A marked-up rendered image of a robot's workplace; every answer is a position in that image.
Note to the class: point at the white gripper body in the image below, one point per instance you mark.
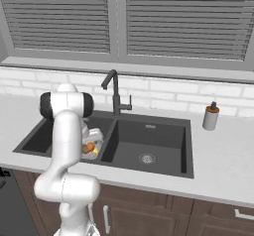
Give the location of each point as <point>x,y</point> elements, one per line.
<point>95,135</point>

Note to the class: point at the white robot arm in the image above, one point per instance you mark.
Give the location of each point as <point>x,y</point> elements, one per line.
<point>67,137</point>

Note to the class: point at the orange tangerine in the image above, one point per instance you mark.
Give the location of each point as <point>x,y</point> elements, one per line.
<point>90,145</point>

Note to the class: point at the yellow banana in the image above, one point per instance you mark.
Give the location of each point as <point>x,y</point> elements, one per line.
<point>95,151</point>

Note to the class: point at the brown kiwi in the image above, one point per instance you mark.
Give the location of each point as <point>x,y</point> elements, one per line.
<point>85,149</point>

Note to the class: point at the black sink faucet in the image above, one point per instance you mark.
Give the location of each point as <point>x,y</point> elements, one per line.
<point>115,94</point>

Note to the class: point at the dark grey double sink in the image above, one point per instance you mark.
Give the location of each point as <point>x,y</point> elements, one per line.
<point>149,137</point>

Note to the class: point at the brown cabinet door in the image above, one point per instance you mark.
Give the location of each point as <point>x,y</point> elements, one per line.
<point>221,225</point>
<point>139,218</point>

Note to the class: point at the dark grey dishwasher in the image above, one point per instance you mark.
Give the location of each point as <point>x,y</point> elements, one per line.
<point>15,207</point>

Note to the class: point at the white soap dispenser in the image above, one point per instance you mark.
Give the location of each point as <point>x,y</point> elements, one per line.
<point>210,117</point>

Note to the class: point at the grey window blind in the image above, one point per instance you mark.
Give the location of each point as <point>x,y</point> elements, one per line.
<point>59,15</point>
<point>188,18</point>

